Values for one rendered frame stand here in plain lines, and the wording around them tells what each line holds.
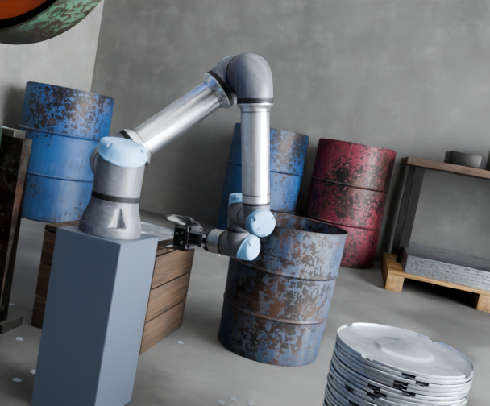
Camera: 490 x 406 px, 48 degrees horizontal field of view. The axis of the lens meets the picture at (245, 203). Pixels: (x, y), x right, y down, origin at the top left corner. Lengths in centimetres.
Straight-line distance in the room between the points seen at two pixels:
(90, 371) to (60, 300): 18
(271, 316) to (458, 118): 309
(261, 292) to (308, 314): 18
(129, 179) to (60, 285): 30
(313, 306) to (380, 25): 317
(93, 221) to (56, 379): 39
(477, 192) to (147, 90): 286
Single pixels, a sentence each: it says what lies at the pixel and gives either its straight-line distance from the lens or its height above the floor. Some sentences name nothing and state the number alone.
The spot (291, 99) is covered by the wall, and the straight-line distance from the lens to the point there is 468.
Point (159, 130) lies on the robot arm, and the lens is 150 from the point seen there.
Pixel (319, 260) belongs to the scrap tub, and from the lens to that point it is 191.
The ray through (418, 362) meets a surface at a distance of 123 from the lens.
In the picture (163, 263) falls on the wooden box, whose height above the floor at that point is 30.
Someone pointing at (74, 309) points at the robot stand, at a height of 27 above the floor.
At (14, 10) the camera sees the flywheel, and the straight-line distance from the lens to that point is 204.
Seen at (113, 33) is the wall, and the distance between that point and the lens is 521.
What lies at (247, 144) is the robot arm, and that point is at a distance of 145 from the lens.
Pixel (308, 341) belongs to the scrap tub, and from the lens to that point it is 201.
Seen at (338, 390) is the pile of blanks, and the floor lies 26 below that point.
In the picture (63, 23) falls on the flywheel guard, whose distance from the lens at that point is 204.
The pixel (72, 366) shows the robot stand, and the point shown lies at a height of 13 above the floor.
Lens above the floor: 72
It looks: 6 degrees down
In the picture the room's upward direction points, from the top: 10 degrees clockwise
